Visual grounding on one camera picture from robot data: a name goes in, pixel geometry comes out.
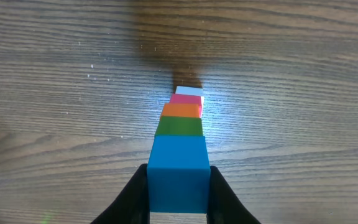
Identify red cube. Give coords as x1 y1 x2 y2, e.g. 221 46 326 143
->
169 93 206 118

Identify orange cube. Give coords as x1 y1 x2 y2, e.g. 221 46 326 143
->
160 103 203 119

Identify white cube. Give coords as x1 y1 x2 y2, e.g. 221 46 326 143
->
175 85 206 107

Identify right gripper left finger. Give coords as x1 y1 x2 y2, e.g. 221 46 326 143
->
89 163 151 224

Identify green cube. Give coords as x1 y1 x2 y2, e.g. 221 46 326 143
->
154 115 204 138

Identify blue cube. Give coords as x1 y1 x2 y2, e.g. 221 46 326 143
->
146 134 212 215

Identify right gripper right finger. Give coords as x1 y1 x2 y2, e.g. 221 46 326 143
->
206 166 262 224

